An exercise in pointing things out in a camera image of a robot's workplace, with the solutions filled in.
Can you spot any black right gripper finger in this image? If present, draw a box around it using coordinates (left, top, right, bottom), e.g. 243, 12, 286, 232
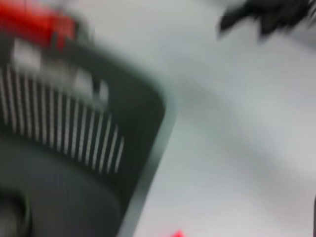
256, 14, 301, 45
217, 8, 259, 39

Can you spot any glass teacup with black holder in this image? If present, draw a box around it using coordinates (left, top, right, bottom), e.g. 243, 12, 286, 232
0, 195, 33, 237

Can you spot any grey perforated storage bin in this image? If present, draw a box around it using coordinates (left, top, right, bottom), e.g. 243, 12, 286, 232
0, 29, 181, 237

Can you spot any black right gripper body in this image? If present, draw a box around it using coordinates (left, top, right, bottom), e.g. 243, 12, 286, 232
237, 0, 314, 23

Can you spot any orange bin handle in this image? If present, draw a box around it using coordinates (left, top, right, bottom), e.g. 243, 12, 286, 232
0, 0, 77, 50

